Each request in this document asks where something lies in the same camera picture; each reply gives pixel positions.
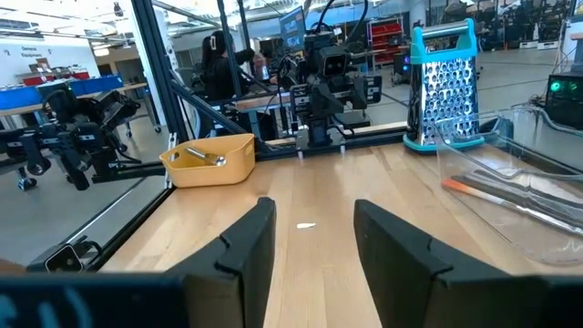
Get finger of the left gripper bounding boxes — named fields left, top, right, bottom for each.
left=312, top=84, right=330, bottom=118
left=328, top=84, right=347, bottom=115

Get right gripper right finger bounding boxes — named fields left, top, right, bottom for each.
left=353, top=199, right=583, bottom=328

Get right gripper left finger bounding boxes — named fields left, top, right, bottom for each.
left=0, top=196, right=277, bottom=328

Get yellow-orange plastic bin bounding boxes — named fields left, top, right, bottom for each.
left=159, top=133, right=256, bottom=189

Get silver metal scoop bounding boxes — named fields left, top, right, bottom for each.
left=184, top=146, right=228, bottom=168

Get silver butter knife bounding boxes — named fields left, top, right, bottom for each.
left=471, top=168, right=583, bottom=192

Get wooden-top table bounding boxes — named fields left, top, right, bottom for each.
left=234, top=90, right=297, bottom=140

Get red storage shelf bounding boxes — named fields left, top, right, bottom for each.
left=367, top=16, right=405, bottom=66

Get computer monitor blue screen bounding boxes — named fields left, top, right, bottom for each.
left=278, top=5, right=307, bottom=54

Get person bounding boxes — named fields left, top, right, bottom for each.
left=199, top=29, right=257, bottom=102

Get clear plastic bin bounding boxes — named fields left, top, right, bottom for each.
left=435, top=105, right=583, bottom=266

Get black box green lights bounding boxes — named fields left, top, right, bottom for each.
left=545, top=72, right=583, bottom=131

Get blue storage bins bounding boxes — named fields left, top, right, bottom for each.
left=0, top=74, right=125, bottom=110

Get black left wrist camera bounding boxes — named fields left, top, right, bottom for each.
left=318, top=45, right=352, bottom=78

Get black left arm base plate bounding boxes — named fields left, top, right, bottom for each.
left=294, top=131, right=348, bottom=152

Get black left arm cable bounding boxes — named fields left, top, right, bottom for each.
left=313, top=0, right=370, bottom=46

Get steel box grater teal handle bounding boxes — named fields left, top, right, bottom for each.
left=403, top=17, right=486, bottom=154

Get black rig upright post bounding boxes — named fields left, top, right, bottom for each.
left=216, top=0, right=251, bottom=99
left=130, top=0, right=192, bottom=143

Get silver bracket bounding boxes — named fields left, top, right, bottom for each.
left=166, top=133, right=179, bottom=190

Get black frame connector block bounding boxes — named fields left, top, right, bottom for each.
left=26, top=236, right=104, bottom=274

